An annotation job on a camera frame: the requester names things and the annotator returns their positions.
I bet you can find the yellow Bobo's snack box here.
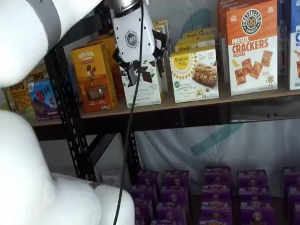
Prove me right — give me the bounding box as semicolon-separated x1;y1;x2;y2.
24;64;50;83
3;79;36;119

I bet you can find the blue pretzel crackers box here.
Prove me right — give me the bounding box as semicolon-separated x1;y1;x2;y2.
277;0;290;77
288;0;300;91

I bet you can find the orange pretzel crackers box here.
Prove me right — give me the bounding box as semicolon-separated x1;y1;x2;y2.
225;0;279;96

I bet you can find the orange Revival cracker box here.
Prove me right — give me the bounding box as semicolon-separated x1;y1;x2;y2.
87;36;125;99
71;43;118;113

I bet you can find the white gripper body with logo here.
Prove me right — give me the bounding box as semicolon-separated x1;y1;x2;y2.
112;5;157;64

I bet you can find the white backdrop cloth teal logo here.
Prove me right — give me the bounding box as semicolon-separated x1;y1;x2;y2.
133;0;300;188

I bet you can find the black metal shelf rack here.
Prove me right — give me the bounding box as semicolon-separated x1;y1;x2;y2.
53;0;300;186
31;46;94;183

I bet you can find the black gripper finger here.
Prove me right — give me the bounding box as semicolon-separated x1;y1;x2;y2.
152;29;168;78
112;48;142;87

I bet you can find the Simple Mills sweet thins box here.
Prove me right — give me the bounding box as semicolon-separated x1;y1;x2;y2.
120;58;162;108
152;18;172;94

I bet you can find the blue Zbar snack box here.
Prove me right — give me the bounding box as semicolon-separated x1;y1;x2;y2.
27;78;59;120

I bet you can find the Simple Mills almond bars box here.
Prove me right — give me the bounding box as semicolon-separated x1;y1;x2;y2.
182;27;218;40
169;45;220;103
174;38;216;53

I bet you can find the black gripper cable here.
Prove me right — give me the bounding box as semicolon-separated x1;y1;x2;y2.
112;4;145;225

